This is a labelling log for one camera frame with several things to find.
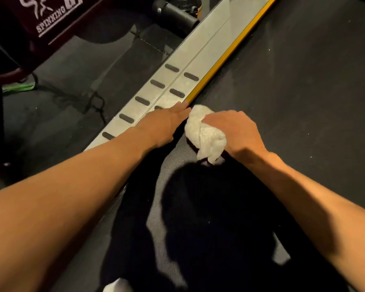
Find black treadmill belt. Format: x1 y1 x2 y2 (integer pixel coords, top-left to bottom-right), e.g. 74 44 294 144
50 0 365 292

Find maroon exercise bike frame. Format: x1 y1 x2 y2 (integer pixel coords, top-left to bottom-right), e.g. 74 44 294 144
0 0 107 85

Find black cable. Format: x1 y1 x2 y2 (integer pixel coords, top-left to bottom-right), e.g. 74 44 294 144
32 72 107 126

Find white cloth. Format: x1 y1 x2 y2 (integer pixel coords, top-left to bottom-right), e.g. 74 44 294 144
184 104 228 165

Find black bike stabiliser bar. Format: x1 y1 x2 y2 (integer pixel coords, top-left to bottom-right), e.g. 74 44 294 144
152 0 201 36

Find green strap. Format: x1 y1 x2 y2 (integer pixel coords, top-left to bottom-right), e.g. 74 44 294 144
1 83 36 94

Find person's left forearm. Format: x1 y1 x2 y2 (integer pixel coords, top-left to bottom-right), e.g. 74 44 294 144
0 123 154 292

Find silver treadmill side rail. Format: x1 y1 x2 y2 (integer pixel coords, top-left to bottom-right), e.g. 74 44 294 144
84 0 280 152

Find white shoe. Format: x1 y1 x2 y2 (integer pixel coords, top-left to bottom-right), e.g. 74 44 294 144
102 278 134 292

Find person's right hand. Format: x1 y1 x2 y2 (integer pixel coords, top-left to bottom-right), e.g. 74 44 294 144
202 110 268 163

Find person's right forearm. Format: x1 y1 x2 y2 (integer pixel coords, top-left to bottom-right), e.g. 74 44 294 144
231 147 365 292

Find person's left hand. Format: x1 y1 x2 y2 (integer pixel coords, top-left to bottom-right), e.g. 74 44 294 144
137 102 192 149

